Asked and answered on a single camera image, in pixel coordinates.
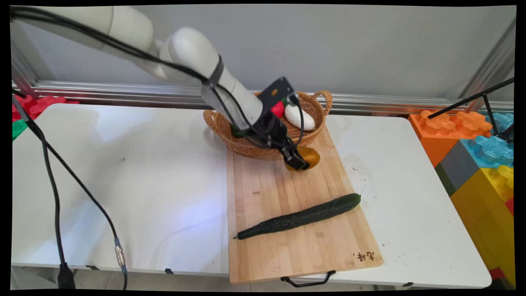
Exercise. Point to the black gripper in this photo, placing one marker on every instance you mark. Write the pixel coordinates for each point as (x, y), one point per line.
(269, 129)

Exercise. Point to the orange toy fruit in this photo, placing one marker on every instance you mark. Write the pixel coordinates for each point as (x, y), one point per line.
(312, 157)

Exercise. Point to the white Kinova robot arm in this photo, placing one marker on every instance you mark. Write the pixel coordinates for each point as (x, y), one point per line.
(193, 49)

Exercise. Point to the white toy eggplant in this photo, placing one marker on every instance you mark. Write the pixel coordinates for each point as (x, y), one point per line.
(300, 119)

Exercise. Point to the red toy fruit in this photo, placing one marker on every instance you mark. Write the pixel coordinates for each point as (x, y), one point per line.
(278, 110)

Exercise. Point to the green toy vegetable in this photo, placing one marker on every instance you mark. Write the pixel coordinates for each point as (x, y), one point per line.
(236, 132)

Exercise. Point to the dark green cucumber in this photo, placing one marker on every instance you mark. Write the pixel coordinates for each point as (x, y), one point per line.
(300, 216)

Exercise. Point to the woven wicker basket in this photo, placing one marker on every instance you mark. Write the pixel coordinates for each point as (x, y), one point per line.
(218, 127)

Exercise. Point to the bamboo cutting board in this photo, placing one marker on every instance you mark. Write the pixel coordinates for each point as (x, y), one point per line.
(287, 255)

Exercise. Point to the orange foam building block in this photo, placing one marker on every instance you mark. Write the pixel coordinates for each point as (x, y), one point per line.
(431, 139)

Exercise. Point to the black tripod stand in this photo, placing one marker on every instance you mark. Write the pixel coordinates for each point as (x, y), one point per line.
(468, 100)

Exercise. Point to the blue foam building block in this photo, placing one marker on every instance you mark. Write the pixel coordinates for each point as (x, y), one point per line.
(493, 150)
(503, 121)

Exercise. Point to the red foam building block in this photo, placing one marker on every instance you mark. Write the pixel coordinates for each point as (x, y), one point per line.
(45, 103)

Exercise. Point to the green foam building block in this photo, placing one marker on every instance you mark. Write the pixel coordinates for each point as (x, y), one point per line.
(18, 129)

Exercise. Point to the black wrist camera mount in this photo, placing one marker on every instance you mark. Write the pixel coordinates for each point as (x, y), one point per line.
(275, 92)

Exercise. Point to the aluminium frame rail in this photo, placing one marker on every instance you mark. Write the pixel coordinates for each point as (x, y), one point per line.
(123, 92)

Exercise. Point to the aluminium frame post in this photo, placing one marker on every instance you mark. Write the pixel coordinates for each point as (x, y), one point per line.
(493, 61)
(22, 61)

